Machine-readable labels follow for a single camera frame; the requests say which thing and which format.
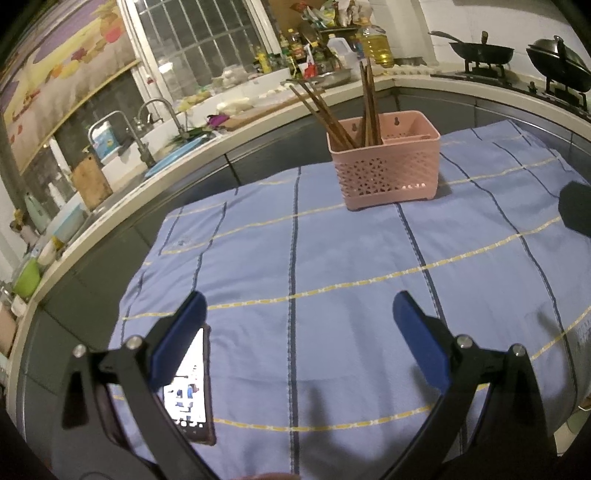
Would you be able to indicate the blue plastic basin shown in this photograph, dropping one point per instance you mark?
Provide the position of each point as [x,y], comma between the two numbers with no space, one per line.
[175,157]

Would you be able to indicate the black gas stove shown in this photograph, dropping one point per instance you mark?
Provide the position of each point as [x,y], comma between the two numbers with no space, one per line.
[517,81]

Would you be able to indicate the rack of seasoning packets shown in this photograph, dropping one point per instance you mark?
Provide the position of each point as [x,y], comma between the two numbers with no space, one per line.
[332,14]

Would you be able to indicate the steel basin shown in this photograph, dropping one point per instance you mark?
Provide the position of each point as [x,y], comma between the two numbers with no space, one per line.
[330,78]

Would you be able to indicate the curved steel faucet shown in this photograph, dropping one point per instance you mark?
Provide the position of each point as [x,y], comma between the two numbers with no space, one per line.
[159,104]
[138,143]

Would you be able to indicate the black wok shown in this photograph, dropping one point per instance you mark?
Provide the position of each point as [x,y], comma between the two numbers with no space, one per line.
[485,53]

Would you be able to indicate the steel pot with lid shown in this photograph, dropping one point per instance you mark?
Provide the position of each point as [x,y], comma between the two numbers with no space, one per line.
[558,60]

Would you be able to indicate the smartphone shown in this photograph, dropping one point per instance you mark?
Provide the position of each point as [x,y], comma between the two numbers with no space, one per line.
[189,401]

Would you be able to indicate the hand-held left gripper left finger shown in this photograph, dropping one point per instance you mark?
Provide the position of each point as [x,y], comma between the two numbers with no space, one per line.
[180,341]

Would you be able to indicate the worn wooden board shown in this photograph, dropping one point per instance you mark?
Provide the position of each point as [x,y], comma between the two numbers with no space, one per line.
[92,182]

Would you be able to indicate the tray of white dumplings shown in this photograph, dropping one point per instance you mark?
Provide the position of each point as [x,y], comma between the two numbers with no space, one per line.
[408,70]

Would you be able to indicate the yellow bottle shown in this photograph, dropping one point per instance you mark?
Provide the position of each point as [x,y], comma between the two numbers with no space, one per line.
[263,62]

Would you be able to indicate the barred window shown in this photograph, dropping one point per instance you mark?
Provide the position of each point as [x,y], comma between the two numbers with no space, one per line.
[198,46]

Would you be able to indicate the large cooking oil bottle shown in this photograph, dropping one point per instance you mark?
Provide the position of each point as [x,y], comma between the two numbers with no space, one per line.
[376,48]

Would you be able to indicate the wooden cutting board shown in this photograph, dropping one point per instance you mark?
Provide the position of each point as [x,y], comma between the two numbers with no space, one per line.
[268,108]

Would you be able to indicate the wall poster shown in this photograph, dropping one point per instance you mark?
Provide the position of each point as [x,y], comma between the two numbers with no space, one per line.
[60,69]

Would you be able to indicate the white plastic jug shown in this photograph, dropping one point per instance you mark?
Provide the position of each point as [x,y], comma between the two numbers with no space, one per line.
[341,50]

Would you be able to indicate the green bowl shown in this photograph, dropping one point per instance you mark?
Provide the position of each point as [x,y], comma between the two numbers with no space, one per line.
[27,279]

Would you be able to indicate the pink plastic utensil basket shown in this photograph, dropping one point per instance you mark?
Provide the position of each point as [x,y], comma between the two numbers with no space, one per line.
[383,175]

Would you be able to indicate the purple cloth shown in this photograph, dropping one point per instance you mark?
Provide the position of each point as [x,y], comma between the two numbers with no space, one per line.
[217,121]

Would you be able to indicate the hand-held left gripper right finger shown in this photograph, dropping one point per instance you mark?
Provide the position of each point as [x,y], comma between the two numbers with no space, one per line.
[422,341]

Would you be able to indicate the blue label detergent bottle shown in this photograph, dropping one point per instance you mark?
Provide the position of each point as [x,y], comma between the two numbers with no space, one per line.
[106,143]

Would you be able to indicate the red spray bottle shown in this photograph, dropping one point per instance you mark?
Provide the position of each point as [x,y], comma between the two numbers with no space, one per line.
[310,67]

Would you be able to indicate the bundle of wooden chopsticks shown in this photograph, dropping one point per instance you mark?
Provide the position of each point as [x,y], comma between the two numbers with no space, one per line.
[369,106]

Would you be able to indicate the blue striped cloth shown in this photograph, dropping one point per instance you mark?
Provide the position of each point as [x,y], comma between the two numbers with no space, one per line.
[351,258]

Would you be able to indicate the pale green bottle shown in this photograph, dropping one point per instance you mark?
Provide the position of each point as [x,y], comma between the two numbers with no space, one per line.
[37,212]

